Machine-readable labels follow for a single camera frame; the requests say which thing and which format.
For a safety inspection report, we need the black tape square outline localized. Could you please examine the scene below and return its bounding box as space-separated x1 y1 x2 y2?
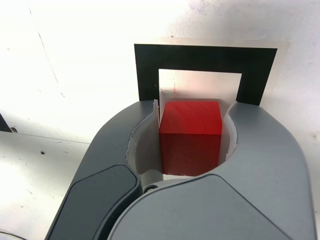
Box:
134 43 278 107

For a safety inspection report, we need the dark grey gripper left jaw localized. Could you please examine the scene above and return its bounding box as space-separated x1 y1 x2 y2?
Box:
46 99 166 240

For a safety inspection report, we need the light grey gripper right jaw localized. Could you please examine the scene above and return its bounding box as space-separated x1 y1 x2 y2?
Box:
106 101 315 240

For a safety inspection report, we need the red cube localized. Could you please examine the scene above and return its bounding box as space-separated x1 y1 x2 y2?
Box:
158 101 223 177

